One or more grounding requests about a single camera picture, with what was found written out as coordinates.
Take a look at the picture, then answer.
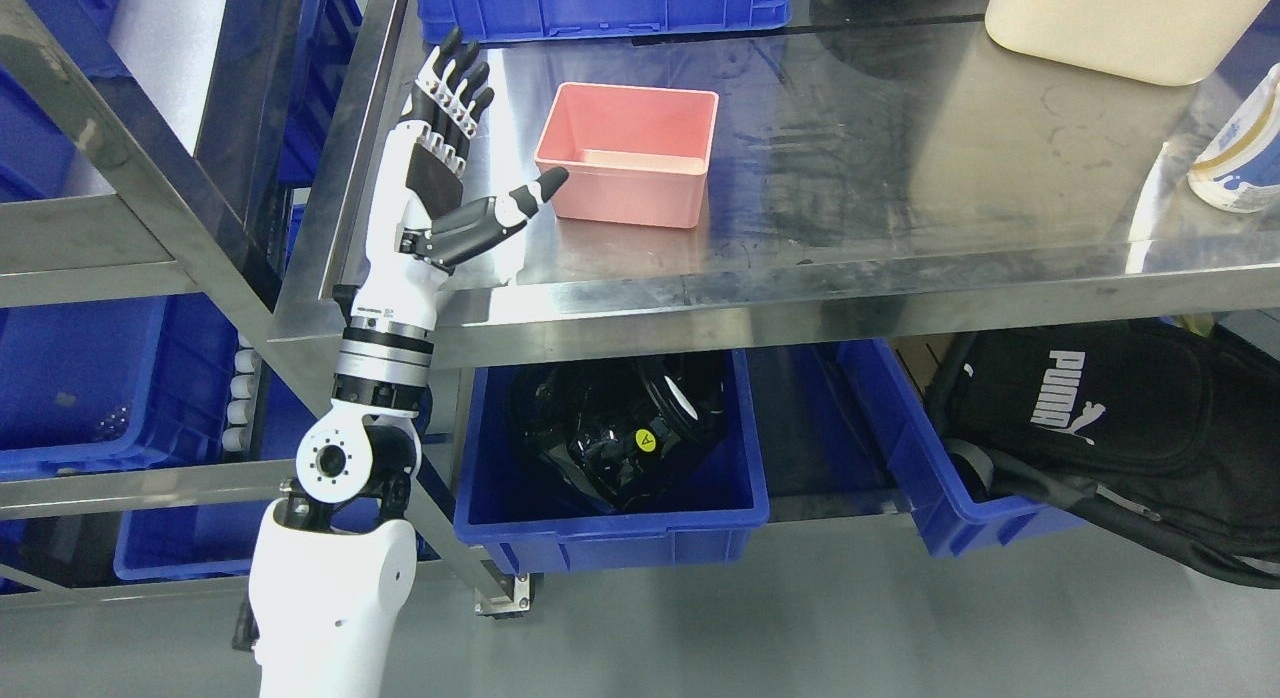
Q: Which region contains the blue bin right under table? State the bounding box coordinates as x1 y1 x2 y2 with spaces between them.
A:
836 339 1084 558

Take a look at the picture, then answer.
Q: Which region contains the steel shelf rack left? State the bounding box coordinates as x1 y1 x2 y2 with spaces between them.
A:
3 0 328 601

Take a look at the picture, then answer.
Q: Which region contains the black glossy helmet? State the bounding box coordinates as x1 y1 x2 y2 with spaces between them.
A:
506 352 728 515

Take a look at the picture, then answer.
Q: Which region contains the pink plastic storage box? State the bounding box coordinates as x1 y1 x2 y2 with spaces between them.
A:
534 82 721 229

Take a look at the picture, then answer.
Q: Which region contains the blue bin left shelf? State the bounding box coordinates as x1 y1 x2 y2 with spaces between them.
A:
1 295 239 482

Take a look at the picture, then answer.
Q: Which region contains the cream plastic container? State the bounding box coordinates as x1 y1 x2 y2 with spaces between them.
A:
984 0 1271 86

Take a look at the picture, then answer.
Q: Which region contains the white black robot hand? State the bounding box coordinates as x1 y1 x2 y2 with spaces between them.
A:
344 27 570 336

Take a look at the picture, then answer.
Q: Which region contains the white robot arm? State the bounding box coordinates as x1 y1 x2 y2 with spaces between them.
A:
247 312 434 697

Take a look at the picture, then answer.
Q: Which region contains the blue bin on table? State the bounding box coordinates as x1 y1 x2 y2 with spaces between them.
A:
416 0 791 45

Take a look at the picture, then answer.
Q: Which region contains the black Puma backpack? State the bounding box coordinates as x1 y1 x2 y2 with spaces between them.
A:
925 318 1277 590

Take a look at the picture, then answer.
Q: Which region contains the stainless steel table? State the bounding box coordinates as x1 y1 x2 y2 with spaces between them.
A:
268 0 1280 619

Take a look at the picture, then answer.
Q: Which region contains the blue bin under table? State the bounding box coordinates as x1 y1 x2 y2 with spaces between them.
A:
836 339 1084 558
453 350 771 575

